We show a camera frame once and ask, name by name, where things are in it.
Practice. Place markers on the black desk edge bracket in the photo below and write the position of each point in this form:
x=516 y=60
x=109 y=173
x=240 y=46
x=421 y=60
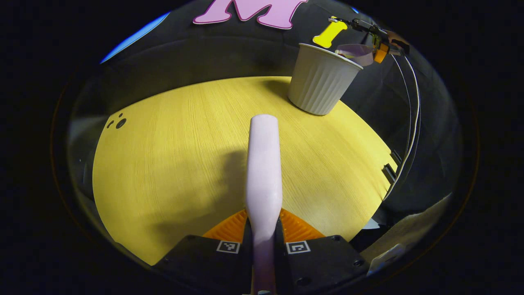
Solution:
x=389 y=174
x=396 y=157

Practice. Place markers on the small pink dustpan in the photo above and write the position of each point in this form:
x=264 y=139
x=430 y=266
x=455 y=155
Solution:
x=356 y=53

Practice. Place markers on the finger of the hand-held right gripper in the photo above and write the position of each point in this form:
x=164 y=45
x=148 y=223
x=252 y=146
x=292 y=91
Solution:
x=380 y=53

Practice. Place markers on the white ribbed garbage bin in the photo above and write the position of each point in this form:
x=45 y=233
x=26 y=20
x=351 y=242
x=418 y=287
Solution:
x=319 y=82

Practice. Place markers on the small pink broom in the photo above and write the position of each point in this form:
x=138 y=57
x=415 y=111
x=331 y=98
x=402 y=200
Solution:
x=264 y=172

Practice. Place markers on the black backdrop cloth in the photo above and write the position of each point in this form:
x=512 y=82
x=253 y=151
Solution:
x=204 y=53

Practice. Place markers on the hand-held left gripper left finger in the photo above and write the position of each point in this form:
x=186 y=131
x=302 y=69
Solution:
x=204 y=264

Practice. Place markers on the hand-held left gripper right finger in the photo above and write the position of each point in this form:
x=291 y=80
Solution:
x=323 y=264

